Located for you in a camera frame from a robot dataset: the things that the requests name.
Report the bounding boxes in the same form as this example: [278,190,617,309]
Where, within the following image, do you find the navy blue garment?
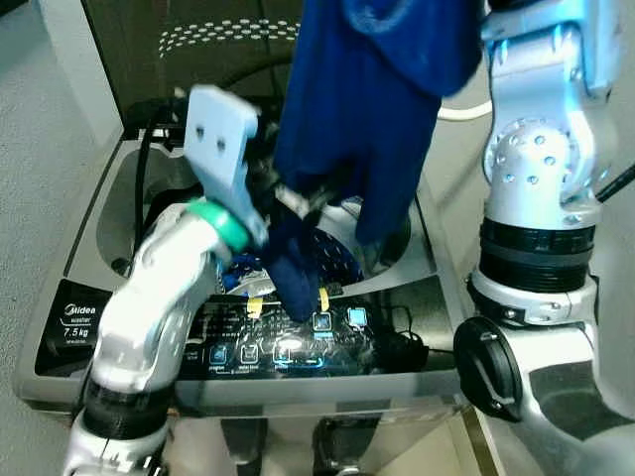
[270,0,487,323]

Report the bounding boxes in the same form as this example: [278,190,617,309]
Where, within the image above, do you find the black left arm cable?
[132,99,194,274]

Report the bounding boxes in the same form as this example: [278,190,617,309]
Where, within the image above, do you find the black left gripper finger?
[274,194,318,223]
[286,169,355,206]

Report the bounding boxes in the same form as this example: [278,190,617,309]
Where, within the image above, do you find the dark robot leg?
[316,416,380,476]
[220,416,269,476]

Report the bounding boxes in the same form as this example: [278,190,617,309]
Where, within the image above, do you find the dark left robot leg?
[220,416,269,476]

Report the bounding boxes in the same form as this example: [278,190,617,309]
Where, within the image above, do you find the white hose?
[437,97,495,123]

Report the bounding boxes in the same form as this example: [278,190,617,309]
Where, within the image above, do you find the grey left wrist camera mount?
[184,85,269,249]

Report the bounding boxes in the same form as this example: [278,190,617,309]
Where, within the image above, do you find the dark right robot leg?
[316,416,380,476]

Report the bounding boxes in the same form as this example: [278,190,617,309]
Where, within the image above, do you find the black cable bundle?
[380,305,430,370]

